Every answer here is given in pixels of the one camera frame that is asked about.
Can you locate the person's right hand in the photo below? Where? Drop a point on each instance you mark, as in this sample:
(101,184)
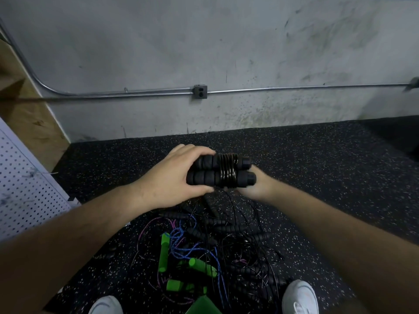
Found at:
(258,186)

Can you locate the person's left hand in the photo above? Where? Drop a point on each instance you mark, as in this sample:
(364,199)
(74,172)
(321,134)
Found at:
(167,183)

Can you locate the white pegboard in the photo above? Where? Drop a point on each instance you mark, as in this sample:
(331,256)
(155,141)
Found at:
(26,193)

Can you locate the person's left forearm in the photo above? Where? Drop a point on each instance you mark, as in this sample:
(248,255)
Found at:
(65,245)

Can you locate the person's right forearm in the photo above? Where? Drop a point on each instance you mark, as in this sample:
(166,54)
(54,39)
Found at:
(353,238)

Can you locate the metal conduit pipe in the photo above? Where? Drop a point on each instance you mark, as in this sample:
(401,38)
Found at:
(131,93)

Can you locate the grey electrical junction box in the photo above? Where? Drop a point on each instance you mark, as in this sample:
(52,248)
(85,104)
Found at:
(200,92)

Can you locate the white right shoe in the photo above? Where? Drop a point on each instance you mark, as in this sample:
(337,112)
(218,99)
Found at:
(300,297)

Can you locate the white shoe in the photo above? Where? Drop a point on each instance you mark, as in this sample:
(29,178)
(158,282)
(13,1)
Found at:
(106,305)
(300,297)

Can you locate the white left shoe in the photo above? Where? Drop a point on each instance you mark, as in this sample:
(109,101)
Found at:
(106,305)

